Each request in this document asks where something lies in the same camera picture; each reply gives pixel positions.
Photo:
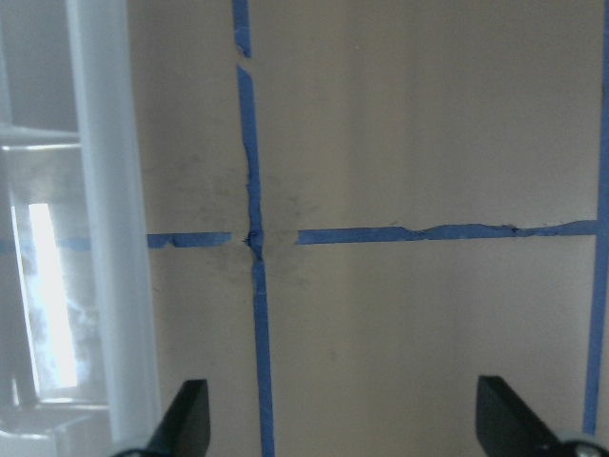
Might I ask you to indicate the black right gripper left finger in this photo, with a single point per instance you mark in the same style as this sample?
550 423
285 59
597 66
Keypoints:
185 419

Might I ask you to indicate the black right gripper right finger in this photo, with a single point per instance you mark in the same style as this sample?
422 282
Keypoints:
507 427

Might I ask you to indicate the clear ribbed box lid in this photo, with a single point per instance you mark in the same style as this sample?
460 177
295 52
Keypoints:
78 365

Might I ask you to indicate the brown paper table cover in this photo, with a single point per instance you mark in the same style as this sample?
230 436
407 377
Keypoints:
356 208

